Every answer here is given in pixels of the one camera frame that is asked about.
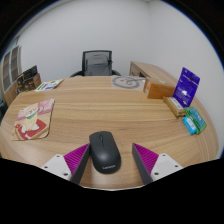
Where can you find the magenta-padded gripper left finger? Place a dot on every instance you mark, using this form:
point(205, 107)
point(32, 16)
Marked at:
point(59, 165)

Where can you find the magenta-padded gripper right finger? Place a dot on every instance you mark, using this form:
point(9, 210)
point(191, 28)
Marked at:
point(164, 165)

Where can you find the black computer mouse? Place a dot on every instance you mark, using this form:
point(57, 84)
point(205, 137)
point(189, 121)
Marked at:
point(105, 153)

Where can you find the cat print mouse pad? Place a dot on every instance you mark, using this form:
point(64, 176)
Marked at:
point(33, 120)

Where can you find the blue small box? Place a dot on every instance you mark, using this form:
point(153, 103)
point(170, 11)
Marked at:
point(190, 125)

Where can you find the green flat box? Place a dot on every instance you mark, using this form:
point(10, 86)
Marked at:
point(198, 119)

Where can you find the tan flat small box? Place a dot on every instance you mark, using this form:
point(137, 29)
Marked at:
point(174, 106)

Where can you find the white sheet with coloured shapes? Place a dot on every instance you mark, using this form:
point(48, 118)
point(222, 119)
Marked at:
point(48, 85)

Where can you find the purple upright package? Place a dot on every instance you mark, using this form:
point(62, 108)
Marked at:
point(186, 87)

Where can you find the brown printed cardboard box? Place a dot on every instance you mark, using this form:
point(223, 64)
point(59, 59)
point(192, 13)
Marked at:
point(33, 82)

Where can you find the small brown cardboard box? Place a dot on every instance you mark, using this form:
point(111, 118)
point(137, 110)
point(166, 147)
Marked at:
point(19, 84)

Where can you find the wooden side desk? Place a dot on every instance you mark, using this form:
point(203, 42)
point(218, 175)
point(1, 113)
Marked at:
point(153, 70)

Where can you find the black box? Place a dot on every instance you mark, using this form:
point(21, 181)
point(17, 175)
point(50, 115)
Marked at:
point(30, 72)

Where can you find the grey backpack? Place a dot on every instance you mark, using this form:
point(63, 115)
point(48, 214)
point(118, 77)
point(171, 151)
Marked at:
point(97, 66)

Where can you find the wooden shelf unit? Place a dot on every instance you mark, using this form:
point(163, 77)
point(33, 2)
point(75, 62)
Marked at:
point(9, 70)

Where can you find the black mesh office chair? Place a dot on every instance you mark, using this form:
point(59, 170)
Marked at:
point(96, 52)

